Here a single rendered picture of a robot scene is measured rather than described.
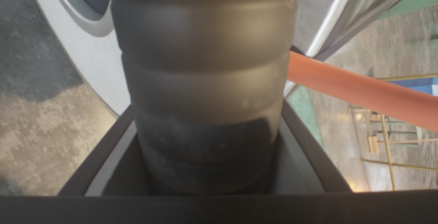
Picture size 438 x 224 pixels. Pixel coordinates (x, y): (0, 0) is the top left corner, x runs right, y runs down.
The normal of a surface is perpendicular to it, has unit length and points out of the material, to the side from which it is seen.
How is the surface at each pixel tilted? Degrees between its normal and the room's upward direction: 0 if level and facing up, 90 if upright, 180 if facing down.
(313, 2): 89
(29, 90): 0
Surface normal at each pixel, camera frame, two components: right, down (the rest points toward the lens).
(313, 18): -0.66, 0.44
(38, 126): 0.65, -0.04
